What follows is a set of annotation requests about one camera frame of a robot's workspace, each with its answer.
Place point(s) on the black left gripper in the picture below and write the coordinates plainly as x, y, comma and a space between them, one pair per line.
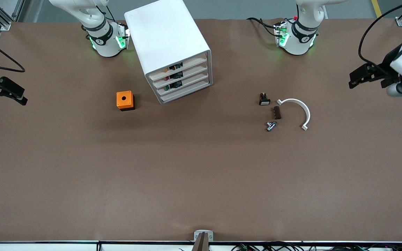
384, 66

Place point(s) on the white plastic drawer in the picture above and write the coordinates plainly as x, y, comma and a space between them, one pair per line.
192, 64
194, 72
195, 80
187, 91

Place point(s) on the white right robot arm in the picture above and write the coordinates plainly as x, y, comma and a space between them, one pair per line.
105, 43

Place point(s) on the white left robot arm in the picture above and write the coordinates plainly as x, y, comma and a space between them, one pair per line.
298, 43

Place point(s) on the green push button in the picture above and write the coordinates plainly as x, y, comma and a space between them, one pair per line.
168, 87

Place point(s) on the red push button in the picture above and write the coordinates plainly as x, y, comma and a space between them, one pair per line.
170, 77

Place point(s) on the white drawer cabinet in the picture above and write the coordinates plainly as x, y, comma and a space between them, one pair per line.
166, 31

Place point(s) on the brown terminal block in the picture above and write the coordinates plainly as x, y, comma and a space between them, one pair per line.
277, 112

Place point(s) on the white curved plastic bracket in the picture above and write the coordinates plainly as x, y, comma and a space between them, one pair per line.
305, 108

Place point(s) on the black white switch module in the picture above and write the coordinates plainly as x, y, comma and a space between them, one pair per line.
264, 100

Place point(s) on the silver key switch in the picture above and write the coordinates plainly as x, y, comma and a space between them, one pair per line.
270, 126

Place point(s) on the orange button enclosure box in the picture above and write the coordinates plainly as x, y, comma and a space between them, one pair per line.
125, 100

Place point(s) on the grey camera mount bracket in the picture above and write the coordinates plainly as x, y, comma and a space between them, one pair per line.
203, 237

